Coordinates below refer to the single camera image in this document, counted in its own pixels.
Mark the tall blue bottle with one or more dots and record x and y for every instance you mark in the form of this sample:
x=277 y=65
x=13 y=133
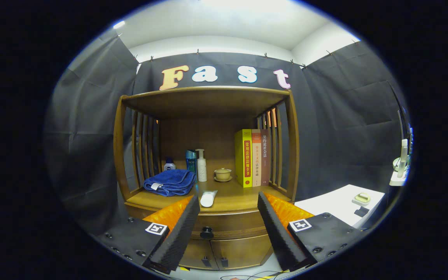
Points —
x=191 y=161

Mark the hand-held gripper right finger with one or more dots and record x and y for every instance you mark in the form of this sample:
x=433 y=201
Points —
x=276 y=233

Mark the white cleanser tube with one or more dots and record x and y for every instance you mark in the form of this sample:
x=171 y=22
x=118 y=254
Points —
x=208 y=199

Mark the blue folded towel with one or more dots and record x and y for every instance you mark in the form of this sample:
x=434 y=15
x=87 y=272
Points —
x=169 y=182

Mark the small white bottle blue cap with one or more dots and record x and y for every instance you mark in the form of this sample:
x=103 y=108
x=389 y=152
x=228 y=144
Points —
x=169 y=166

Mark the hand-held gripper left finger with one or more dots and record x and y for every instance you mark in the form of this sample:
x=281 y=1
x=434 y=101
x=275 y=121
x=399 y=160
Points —
x=181 y=233

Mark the brown book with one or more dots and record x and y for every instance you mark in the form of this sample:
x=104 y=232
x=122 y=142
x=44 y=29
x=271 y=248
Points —
x=265 y=155

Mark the wooden cabinet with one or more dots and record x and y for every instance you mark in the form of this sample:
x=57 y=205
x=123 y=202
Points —
x=208 y=103

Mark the black backdrop cloth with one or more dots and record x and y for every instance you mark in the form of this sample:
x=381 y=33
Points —
x=325 y=136

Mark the white side cabinet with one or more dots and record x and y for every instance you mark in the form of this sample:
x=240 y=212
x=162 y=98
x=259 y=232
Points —
x=329 y=204

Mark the black round drawer knob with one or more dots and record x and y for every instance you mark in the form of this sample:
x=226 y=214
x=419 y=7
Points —
x=207 y=232

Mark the beige lidded teacup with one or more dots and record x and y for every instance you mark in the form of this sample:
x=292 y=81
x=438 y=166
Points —
x=223 y=173

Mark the beige and orange book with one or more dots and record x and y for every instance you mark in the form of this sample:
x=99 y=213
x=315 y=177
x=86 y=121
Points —
x=256 y=159

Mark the wooden cabinet door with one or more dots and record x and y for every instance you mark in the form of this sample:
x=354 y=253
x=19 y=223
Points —
x=243 y=251
x=195 y=254

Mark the slim white bottle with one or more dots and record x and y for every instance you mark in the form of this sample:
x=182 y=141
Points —
x=403 y=155

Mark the wooden drawer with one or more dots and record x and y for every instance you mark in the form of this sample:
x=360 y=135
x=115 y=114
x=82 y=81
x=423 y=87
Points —
x=231 y=223

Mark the yellow-green soap dish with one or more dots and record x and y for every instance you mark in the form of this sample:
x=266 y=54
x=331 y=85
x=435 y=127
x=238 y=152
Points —
x=362 y=199

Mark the white pump bottle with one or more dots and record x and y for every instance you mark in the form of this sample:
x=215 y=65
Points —
x=201 y=169

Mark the yellow book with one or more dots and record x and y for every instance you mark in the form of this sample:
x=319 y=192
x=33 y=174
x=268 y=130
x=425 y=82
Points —
x=243 y=159

